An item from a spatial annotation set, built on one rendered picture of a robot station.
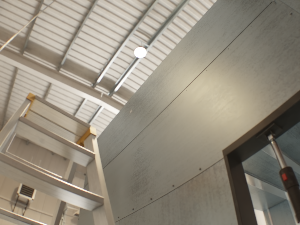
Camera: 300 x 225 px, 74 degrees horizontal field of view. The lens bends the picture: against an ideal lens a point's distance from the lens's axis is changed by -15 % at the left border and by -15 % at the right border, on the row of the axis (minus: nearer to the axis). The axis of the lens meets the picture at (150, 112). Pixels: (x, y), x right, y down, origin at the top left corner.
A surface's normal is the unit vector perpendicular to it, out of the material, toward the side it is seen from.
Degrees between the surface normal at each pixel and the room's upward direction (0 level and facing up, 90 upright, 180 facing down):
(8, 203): 90
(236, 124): 90
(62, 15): 176
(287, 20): 90
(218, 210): 90
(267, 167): 180
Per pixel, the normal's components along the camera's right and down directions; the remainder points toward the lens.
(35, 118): 0.00, 0.68
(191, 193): -0.81, -0.43
